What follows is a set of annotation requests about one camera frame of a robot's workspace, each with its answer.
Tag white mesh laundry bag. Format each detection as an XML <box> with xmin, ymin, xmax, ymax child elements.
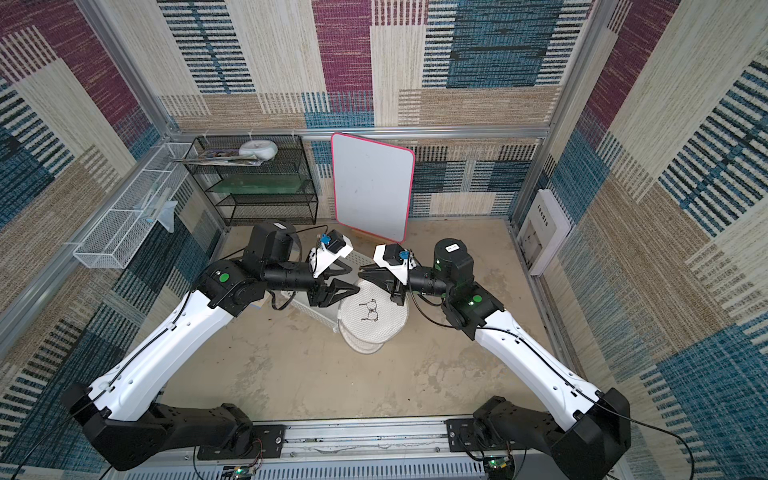
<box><xmin>337</xmin><ymin>280</ymin><xmax>409</xmax><ymax>355</ymax></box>

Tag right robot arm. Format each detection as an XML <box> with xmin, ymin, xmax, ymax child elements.
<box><xmin>359</xmin><ymin>238</ymin><xmax>631</xmax><ymax>479</ymax></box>

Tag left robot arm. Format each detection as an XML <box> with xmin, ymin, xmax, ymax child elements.
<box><xmin>61</xmin><ymin>220</ymin><xmax>359</xmax><ymax>471</ymax></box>

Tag white perforated plastic basket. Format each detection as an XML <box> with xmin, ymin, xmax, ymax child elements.
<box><xmin>287</xmin><ymin>248</ymin><xmax>385</xmax><ymax>332</ymax></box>

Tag pink framed whiteboard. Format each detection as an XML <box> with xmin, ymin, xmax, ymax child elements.
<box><xmin>330</xmin><ymin>133</ymin><xmax>416</xmax><ymax>242</ymax></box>

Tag green board in shelf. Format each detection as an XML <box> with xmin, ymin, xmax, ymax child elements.
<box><xmin>207</xmin><ymin>175</ymin><xmax>309</xmax><ymax>195</ymax></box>

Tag black mesh shelf rack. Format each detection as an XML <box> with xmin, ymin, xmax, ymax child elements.
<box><xmin>179</xmin><ymin>134</ymin><xmax>319</xmax><ymax>227</ymax></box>

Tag white round object on shelf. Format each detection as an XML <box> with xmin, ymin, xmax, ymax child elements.
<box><xmin>238</xmin><ymin>140</ymin><xmax>279</xmax><ymax>161</ymax></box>

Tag magazines on shelf top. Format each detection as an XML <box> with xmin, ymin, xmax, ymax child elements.
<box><xmin>174</xmin><ymin>150</ymin><xmax>265</xmax><ymax>167</ymax></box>

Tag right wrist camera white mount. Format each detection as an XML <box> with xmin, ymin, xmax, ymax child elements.
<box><xmin>373</xmin><ymin>243</ymin><xmax>416</xmax><ymax>268</ymax></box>

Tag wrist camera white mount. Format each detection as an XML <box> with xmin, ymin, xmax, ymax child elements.
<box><xmin>373</xmin><ymin>243</ymin><xmax>416</xmax><ymax>268</ymax></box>
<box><xmin>307</xmin><ymin>230</ymin><xmax>353</xmax><ymax>278</ymax></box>

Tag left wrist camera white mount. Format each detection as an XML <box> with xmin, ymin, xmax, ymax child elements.
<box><xmin>307</xmin><ymin>230</ymin><xmax>353</xmax><ymax>278</ymax></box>

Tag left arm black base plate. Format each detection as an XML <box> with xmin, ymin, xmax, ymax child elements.
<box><xmin>196</xmin><ymin>424</ymin><xmax>286</xmax><ymax>461</ymax></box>

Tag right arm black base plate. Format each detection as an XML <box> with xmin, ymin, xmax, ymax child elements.
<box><xmin>444</xmin><ymin>417</ymin><xmax>525</xmax><ymax>453</ymax></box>

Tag white Inedia wall calendar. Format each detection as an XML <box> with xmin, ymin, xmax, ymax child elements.
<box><xmin>517</xmin><ymin>189</ymin><xmax>571</xmax><ymax>276</ymax></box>

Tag white wire wall basket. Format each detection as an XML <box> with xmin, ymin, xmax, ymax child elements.
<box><xmin>73</xmin><ymin>142</ymin><xmax>189</xmax><ymax>269</ymax></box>

